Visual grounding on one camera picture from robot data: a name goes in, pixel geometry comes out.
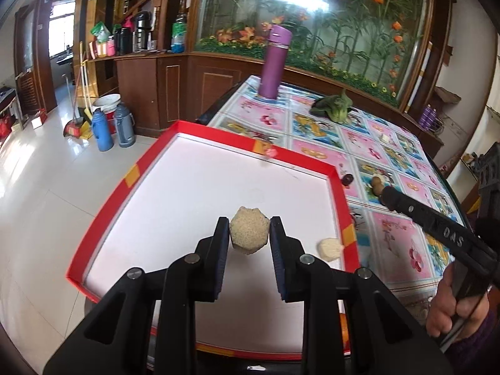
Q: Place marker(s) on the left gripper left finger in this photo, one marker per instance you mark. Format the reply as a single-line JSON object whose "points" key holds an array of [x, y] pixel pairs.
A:
{"points": [[211, 267]]}

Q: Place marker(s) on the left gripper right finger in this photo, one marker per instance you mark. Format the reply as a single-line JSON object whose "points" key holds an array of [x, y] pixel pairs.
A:
{"points": [[290, 273]]}

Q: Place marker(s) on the beige hexagonal cake piece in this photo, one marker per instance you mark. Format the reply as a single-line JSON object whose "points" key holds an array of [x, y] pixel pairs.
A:
{"points": [[249, 230]]}

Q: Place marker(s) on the right hand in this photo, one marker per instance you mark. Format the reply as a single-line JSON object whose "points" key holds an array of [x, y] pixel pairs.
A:
{"points": [[444, 307]]}

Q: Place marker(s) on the red white tray box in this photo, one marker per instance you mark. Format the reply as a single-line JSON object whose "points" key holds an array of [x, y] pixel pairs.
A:
{"points": [[174, 195]]}

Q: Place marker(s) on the colourful patterned tablecloth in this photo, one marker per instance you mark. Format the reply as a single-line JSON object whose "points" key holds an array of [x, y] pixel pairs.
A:
{"points": [[408, 261]]}

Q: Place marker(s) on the dark red jujube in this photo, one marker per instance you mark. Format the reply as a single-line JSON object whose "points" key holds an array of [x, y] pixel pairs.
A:
{"points": [[347, 179]]}

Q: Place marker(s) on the brown longan fruit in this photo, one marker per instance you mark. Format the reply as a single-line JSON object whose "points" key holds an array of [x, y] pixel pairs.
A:
{"points": [[377, 185]]}

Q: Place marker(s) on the grey blue thermos flask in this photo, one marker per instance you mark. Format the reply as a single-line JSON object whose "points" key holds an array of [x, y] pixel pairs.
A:
{"points": [[124, 125]]}

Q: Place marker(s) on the green bok choy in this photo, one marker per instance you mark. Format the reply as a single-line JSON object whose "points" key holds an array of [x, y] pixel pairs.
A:
{"points": [[333, 107]]}

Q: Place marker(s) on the wooden cabinet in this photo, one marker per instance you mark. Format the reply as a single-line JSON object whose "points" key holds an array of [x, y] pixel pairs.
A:
{"points": [[161, 88]]}

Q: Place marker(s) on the red broom dustpan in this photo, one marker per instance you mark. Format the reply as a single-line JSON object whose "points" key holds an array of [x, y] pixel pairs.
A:
{"points": [[74, 128]]}

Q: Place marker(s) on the white red bucket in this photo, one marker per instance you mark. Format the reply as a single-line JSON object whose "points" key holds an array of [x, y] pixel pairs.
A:
{"points": [[108, 105]]}

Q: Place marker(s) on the purple thermos bottle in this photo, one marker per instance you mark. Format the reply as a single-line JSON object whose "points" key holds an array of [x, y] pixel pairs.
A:
{"points": [[274, 61]]}

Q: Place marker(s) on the flower glass partition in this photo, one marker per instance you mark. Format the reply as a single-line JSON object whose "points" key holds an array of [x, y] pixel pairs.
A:
{"points": [[367, 44]]}

